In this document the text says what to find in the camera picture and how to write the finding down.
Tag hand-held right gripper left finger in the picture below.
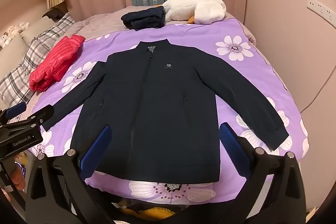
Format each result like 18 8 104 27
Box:
25 124 116 224

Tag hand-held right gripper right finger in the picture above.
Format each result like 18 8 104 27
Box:
218 122 307 224

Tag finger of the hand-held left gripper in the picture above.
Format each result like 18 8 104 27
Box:
25 105 55 130
0 105 27 125

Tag navy zip jacket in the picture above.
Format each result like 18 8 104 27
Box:
42 40 290 184

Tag folded navy clothes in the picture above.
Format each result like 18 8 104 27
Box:
121 6 166 30

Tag red puffer jacket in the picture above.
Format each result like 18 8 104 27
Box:
29 34 86 93

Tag beige pillow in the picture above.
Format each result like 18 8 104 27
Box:
21 15 57 46
0 34 29 83

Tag grey plaid pillow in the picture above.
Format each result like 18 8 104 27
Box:
0 13 76 109

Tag small white plush toys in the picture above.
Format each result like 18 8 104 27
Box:
0 22 30 48

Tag yellow fuzzy item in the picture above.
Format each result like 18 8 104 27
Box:
118 202 176 224

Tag dark brown cloth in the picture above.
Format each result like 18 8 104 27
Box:
42 7 66 21

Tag purple floral blanket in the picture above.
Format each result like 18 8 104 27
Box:
28 18 309 205

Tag white goose plush toy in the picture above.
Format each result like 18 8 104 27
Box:
154 0 227 25

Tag white wall socket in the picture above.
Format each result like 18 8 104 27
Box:
307 0 336 21

